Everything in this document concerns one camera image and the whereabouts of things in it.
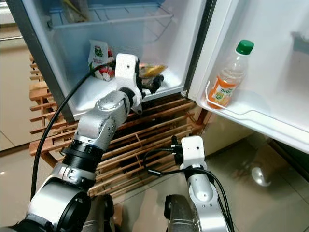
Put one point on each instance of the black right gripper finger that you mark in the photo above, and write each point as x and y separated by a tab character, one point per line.
174	140

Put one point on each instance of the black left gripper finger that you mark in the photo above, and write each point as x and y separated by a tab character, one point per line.
157	84

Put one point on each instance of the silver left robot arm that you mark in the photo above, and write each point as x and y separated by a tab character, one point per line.
106	118

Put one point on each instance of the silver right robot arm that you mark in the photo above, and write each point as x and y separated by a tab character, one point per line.
203	193

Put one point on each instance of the dark grey fridge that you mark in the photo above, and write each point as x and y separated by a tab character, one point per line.
145	43

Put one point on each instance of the white fridge door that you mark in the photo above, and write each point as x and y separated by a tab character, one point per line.
280	82

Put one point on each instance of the yellow snack packet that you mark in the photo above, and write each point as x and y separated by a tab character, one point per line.
153	70

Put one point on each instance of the wooden slatted rack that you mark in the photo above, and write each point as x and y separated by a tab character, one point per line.
154	130

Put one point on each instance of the red and white juice carton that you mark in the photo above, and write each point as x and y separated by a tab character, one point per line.
100	59

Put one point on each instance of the dark grey robot leg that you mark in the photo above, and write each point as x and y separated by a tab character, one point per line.
181	217

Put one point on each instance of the orange juice bottle green cap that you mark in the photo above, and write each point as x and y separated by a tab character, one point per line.
227	79

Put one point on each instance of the yellow green plastic bag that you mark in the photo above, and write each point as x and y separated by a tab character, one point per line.
75	10

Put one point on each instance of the cream kitchen cabinet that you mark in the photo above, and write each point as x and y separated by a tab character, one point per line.
14	92

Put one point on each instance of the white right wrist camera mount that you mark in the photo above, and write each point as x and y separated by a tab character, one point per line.
192	151

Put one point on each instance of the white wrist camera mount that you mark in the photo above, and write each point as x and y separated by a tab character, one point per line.
126	71
192	151

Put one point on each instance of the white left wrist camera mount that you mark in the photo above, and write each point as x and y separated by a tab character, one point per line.
126	71

